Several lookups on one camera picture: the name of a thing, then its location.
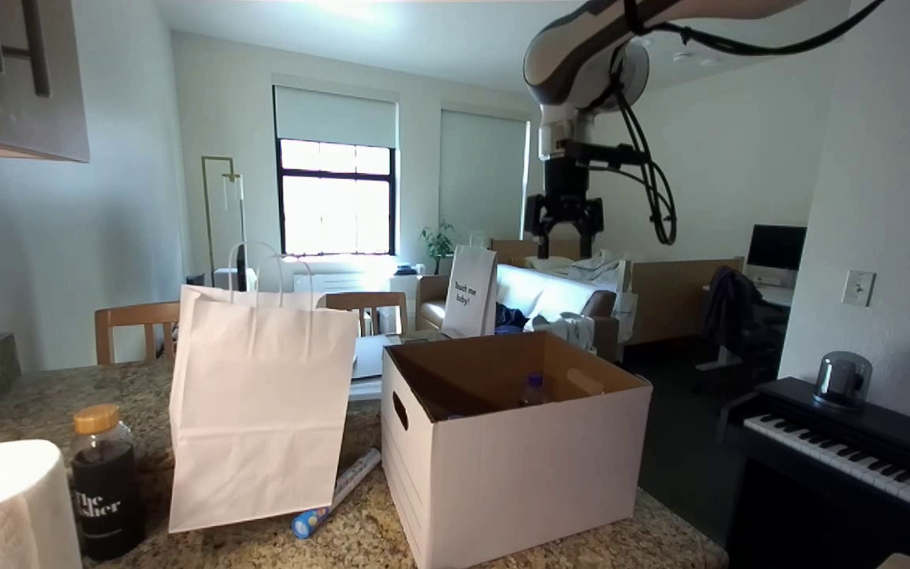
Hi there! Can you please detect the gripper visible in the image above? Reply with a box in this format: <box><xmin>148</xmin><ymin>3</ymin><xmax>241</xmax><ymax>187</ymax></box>
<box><xmin>523</xmin><ymin>157</ymin><xmax>606</xmax><ymax>258</ymax></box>

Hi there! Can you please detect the water bottle with purple cap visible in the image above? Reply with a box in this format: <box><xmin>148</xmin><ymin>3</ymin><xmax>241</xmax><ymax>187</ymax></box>
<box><xmin>519</xmin><ymin>372</ymin><xmax>551</xmax><ymax>409</ymax></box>

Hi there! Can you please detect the white storage box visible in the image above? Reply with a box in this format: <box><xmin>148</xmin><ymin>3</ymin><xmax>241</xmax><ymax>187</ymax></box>
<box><xmin>381</xmin><ymin>331</ymin><xmax>654</xmax><ymax>569</ymax></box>

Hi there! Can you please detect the sofa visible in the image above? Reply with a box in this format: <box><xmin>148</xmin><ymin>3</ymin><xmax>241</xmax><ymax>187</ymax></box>
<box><xmin>415</xmin><ymin>262</ymin><xmax>638</xmax><ymax>362</ymax></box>

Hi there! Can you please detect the window with closed blind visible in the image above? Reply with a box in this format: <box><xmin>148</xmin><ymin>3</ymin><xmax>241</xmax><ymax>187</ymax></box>
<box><xmin>438</xmin><ymin>108</ymin><xmax>532</xmax><ymax>243</ymax></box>

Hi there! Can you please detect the small printed white paper bag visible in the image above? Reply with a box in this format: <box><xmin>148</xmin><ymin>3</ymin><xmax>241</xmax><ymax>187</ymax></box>
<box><xmin>441</xmin><ymin>232</ymin><xmax>500</xmax><ymax>340</ymax></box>

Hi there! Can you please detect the potted plant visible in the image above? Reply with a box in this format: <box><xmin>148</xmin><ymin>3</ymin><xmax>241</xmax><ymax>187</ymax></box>
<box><xmin>420</xmin><ymin>220</ymin><xmax>457</xmax><ymax>274</ymax></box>

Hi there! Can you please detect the wooden partition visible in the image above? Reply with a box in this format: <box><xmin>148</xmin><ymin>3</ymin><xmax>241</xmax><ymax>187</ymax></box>
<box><xmin>627</xmin><ymin>256</ymin><xmax>746</xmax><ymax>345</ymax></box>

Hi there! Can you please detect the office chair with dark jacket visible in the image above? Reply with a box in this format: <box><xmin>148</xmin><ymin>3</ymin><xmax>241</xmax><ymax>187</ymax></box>
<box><xmin>695</xmin><ymin>264</ymin><xmax>789</xmax><ymax>392</ymax></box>

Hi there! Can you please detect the wooden chair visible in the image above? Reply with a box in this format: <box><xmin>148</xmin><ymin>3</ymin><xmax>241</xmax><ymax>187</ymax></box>
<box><xmin>318</xmin><ymin>292</ymin><xmax>409</xmax><ymax>337</ymax></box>
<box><xmin>94</xmin><ymin>301</ymin><xmax>182</xmax><ymax>367</ymax></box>

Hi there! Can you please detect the monitor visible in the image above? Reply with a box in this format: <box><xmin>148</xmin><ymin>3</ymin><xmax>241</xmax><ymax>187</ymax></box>
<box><xmin>745</xmin><ymin>224</ymin><xmax>808</xmax><ymax>288</ymax></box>

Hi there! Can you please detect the glass dome jar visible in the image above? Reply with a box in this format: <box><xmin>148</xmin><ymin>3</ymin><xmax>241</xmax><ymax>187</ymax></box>
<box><xmin>813</xmin><ymin>351</ymin><xmax>874</xmax><ymax>410</ymax></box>

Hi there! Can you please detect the white tube with blue cap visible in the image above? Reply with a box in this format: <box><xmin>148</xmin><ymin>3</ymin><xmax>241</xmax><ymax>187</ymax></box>
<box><xmin>291</xmin><ymin>447</ymin><xmax>383</xmax><ymax>541</ymax></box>

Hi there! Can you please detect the floor lamp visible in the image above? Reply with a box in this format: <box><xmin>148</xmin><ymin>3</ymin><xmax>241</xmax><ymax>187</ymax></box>
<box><xmin>201</xmin><ymin>156</ymin><xmax>248</xmax><ymax>279</ymax></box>

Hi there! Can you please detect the large white paper bag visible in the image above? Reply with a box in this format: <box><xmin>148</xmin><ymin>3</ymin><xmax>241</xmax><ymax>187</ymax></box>
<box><xmin>168</xmin><ymin>240</ymin><xmax>360</xmax><ymax>535</ymax></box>

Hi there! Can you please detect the black digital piano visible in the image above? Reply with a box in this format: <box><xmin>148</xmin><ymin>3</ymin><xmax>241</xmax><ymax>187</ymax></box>
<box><xmin>727</xmin><ymin>376</ymin><xmax>910</xmax><ymax>569</ymax></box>

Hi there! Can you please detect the dark bottle with yellow lid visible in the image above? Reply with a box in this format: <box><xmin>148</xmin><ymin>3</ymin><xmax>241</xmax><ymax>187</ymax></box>
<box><xmin>69</xmin><ymin>404</ymin><xmax>145</xmax><ymax>563</ymax></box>

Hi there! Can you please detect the paper towel roll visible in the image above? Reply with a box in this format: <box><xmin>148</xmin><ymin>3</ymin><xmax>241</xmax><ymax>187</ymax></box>
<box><xmin>0</xmin><ymin>439</ymin><xmax>84</xmax><ymax>569</ymax></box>

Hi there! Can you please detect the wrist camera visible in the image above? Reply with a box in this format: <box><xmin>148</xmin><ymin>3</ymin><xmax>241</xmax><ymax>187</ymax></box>
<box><xmin>556</xmin><ymin>140</ymin><xmax>651</xmax><ymax>171</ymax></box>

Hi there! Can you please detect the wall switch plate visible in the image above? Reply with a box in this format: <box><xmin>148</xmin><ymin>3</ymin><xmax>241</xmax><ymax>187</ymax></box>
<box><xmin>841</xmin><ymin>269</ymin><xmax>878</xmax><ymax>308</ymax></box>

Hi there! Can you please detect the wall cabinet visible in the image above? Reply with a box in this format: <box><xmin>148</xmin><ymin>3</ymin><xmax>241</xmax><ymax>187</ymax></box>
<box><xmin>0</xmin><ymin>0</ymin><xmax>92</xmax><ymax>164</ymax></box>

